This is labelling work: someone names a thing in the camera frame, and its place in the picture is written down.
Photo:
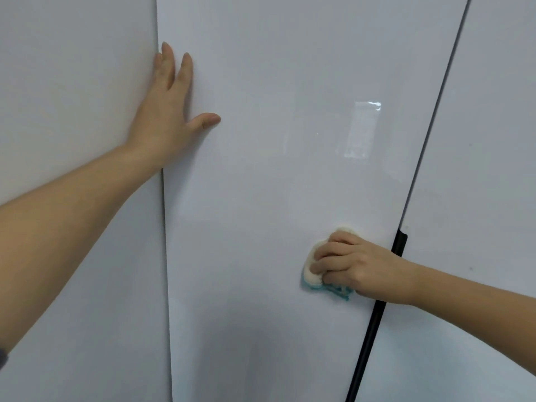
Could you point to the person's right hand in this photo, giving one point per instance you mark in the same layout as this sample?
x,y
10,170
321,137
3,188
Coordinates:
x,y
368,272

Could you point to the person's left hand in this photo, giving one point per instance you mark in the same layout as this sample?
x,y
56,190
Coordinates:
x,y
163,125

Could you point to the beige cloth with teal edge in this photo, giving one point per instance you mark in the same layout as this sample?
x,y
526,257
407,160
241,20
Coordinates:
x,y
307,267

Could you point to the person's left forearm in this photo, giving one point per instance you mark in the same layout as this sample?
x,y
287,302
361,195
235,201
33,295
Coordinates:
x,y
63,238

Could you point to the person's right forearm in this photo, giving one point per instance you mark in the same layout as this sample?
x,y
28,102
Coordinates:
x,y
473,297

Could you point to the dark grey sweater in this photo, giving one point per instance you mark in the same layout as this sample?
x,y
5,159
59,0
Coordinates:
x,y
3,357

